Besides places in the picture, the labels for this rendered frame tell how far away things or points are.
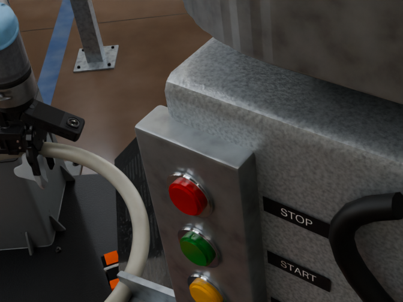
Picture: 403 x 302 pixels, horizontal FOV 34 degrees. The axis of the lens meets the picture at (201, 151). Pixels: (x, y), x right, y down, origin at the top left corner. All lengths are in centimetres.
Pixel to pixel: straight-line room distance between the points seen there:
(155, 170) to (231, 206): 6
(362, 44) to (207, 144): 13
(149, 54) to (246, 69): 288
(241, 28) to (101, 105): 268
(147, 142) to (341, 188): 13
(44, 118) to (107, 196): 130
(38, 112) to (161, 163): 86
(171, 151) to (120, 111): 253
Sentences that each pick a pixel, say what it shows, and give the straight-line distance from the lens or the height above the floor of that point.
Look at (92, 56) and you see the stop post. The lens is 326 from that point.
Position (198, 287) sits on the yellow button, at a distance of 48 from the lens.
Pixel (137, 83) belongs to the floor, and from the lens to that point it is 308.
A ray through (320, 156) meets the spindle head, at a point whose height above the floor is 151.
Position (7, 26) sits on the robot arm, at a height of 122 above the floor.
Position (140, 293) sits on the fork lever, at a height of 91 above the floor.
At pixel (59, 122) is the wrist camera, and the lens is 126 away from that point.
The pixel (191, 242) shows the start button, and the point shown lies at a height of 141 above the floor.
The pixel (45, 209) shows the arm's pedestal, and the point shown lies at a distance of 238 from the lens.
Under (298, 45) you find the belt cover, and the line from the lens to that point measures 32.
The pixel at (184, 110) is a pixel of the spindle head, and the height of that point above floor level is 151.
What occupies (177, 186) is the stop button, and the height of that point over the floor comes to 146.
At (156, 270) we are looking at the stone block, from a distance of 136.
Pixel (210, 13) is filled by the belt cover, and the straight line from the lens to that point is 35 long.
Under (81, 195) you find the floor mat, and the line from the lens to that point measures 256.
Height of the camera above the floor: 175
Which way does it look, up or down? 41 degrees down
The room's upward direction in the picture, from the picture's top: 9 degrees counter-clockwise
